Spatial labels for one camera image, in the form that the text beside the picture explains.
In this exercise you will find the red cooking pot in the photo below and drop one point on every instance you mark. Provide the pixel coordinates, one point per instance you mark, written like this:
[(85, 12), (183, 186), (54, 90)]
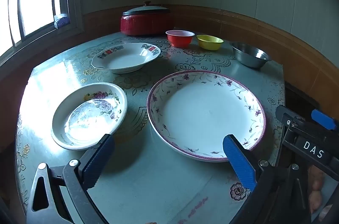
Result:
[(145, 25)]

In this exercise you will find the red plastic bowl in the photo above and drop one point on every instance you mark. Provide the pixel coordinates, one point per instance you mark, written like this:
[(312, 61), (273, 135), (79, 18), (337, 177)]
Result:
[(180, 40)]

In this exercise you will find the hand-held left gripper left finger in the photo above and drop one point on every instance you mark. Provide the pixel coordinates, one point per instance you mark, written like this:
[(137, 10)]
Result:
[(100, 157)]

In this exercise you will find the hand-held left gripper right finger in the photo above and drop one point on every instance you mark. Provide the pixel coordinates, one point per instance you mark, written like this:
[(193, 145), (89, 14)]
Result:
[(238, 163)]

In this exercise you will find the white pot lid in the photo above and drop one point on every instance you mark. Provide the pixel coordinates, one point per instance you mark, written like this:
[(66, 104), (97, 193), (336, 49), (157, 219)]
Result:
[(145, 9)]

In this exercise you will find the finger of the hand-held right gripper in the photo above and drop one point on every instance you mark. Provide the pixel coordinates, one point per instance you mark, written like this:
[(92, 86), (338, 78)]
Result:
[(323, 118), (299, 134)]

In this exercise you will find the white rose-print bowl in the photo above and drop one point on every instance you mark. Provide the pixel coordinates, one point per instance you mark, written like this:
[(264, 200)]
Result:
[(87, 118)]

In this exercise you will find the yellow plastic bowl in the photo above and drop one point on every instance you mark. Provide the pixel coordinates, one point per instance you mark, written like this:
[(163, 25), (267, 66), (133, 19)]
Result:
[(209, 42)]

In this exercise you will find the stainless steel bowl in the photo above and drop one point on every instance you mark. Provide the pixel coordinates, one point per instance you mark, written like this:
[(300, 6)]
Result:
[(250, 57)]

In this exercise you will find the large purple-rimmed floral plate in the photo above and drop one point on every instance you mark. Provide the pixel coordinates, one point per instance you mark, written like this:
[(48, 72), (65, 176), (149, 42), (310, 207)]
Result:
[(206, 112)]

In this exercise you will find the blue and white packet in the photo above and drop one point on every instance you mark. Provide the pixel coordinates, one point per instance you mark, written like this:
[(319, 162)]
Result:
[(61, 20)]

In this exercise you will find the person's right hand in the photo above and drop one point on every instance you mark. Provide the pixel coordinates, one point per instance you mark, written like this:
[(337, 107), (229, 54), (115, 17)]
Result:
[(315, 187)]

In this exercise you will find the white plate with red print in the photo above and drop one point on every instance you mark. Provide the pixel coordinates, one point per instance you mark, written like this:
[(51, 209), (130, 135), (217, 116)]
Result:
[(124, 61)]

